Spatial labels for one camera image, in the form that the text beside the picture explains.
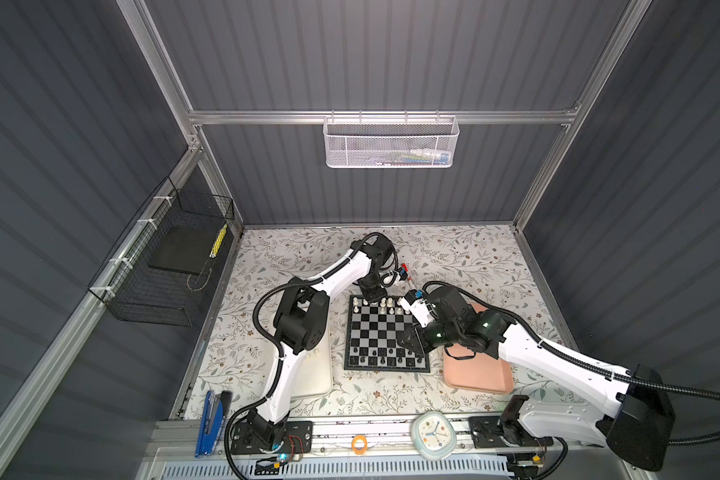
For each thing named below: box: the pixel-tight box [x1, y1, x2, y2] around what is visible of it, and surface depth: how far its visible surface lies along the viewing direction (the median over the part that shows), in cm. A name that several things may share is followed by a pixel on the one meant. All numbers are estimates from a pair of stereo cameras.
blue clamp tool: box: [194, 390, 233, 458], surface depth 77 cm
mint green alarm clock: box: [410, 411, 457, 461], surface depth 73 cm
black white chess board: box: [344, 295, 431, 373], surface depth 88 cm
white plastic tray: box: [291, 328, 332, 398], surface depth 85 cm
